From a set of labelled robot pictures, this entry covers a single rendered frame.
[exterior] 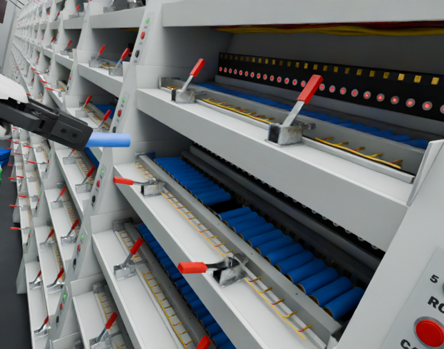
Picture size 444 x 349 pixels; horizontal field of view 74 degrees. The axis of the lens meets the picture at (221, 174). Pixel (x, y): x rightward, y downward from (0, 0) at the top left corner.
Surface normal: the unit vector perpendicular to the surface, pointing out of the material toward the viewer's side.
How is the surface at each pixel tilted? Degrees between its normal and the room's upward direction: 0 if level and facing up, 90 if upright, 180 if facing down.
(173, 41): 90
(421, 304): 90
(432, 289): 90
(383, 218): 109
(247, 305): 19
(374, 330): 90
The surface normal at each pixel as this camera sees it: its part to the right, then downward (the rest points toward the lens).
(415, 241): -0.75, -0.16
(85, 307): 0.09, -0.92
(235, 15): -0.83, 0.14
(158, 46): 0.55, 0.36
